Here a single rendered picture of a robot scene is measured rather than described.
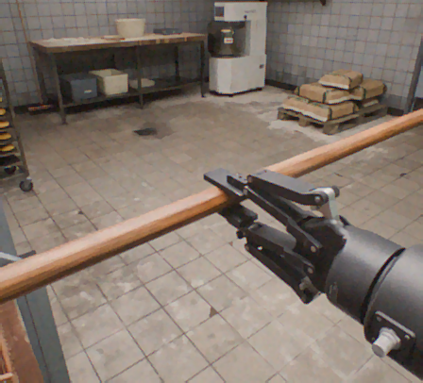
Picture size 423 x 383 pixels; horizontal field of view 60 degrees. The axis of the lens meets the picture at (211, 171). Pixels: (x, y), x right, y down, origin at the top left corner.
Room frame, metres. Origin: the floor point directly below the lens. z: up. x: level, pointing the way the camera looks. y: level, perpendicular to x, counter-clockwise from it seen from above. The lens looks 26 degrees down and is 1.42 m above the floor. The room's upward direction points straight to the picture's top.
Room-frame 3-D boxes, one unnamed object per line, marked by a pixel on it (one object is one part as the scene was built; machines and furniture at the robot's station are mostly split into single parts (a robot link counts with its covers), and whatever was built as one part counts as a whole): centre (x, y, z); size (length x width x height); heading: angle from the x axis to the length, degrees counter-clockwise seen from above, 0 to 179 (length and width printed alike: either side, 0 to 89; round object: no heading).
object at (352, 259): (0.27, -0.12, 1.20); 0.09 x 0.07 x 0.08; 39
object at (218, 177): (0.39, -0.02, 1.21); 0.07 x 0.03 x 0.01; 39
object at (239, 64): (5.85, -0.35, 0.66); 0.92 x 0.59 x 1.32; 128
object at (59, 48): (5.18, 1.18, 0.45); 2.20 x 0.80 x 0.90; 128
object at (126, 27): (5.33, 1.11, 1.01); 0.43 x 0.42 x 0.21; 128
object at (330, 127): (4.51, -1.55, 0.07); 1.20 x 0.80 x 0.14; 128
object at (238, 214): (0.39, -0.02, 1.18); 0.07 x 0.03 x 0.01; 39
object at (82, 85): (4.75, 1.74, 0.35); 0.50 x 0.36 x 0.24; 38
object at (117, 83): (5.01, 1.41, 0.35); 0.50 x 0.36 x 0.24; 39
